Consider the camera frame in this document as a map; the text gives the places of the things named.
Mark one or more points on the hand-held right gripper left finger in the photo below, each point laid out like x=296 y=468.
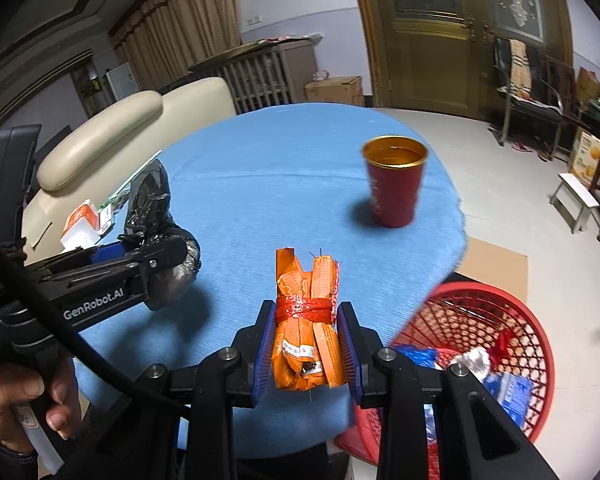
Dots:
x=262 y=355

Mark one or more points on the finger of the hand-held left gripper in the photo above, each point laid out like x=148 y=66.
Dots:
x=110 y=252
x=165 y=255

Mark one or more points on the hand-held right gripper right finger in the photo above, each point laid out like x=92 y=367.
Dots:
x=347 y=355

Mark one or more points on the orange packet bundle red band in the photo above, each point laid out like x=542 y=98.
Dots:
x=300 y=347

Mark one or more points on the black plastic bag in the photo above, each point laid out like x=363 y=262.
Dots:
x=150 y=195

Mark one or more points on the blue snack packet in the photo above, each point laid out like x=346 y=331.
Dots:
x=510 y=397
x=417 y=357

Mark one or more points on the red plastic lattice basket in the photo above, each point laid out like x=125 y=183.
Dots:
x=365 y=435

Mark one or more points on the white orange wrapper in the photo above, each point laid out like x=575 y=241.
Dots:
x=472 y=360

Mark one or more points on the red foil wrapper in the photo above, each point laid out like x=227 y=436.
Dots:
x=505 y=345

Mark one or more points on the person's left forearm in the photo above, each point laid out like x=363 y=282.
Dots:
x=0 y=467

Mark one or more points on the person's left hand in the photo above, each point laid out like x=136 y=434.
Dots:
x=10 y=390

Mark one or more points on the white green packet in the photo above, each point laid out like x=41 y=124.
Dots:
x=106 y=217

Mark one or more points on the orange white carton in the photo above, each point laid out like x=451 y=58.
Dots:
x=80 y=217

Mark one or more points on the cream leather sofa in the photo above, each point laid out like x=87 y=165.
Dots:
x=110 y=120

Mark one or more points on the blue tablecloth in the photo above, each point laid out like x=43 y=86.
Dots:
x=280 y=185

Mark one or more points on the red cup gold inside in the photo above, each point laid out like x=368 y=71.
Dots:
x=392 y=195

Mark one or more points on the white standing air conditioner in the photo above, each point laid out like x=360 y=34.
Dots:
x=121 y=82

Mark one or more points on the flat cardboard sheet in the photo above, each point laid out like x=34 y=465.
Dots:
x=495 y=265

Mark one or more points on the slatted radiator cover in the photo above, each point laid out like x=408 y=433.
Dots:
x=260 y=82

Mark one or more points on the flattened cardboard pieces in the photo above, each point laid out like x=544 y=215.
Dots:
x=250 y=50

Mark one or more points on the beige striped curtain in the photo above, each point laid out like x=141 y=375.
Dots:
x=180 y=25

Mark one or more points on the pink slipper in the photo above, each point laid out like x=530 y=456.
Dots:
x=521 y=147

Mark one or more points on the white wooden stool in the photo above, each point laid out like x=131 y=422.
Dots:
x=577 y=195

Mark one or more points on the black metal chair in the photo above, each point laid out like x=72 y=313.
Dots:
x=530 y=105

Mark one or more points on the orange print cardboard box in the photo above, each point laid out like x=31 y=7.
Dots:
x=586 y=157

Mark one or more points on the brown wooden double door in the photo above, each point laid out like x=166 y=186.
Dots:
x=430 y=35

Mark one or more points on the striped beige scarf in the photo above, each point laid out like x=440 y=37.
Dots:
x=520 y=67

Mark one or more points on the small brown cardboard box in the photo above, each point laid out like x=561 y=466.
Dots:
x=587 y=85

